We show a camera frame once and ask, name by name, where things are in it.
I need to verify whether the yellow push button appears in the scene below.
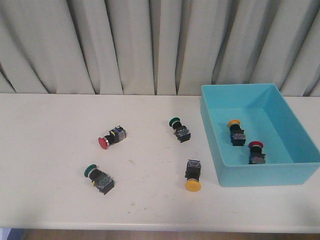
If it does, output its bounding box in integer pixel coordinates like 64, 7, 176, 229
184, 159, 202, 192
227, 119, 246, 146

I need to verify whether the red push button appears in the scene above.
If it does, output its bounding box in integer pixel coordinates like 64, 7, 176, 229
248, 140, 266, 165
98, 125, 127, 150

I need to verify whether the light blue plastic box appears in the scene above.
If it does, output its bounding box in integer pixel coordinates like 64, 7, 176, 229
200, 83, 320, 187

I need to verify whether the green push button rear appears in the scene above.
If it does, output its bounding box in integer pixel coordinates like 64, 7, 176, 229
169, 117, 191, 143

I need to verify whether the green push button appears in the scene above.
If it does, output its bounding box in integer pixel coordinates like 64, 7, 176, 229
169, 117, 191, 143
83, 164, 115, 195

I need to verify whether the yellow push button lying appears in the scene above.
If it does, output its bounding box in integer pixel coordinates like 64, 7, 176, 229
184, 159, 202, 192

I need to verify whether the green push button front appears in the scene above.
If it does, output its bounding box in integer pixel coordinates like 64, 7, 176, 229
83, 164, 115, 195

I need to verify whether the grey curtain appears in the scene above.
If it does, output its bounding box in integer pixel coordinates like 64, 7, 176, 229
0, 0, 320, 97

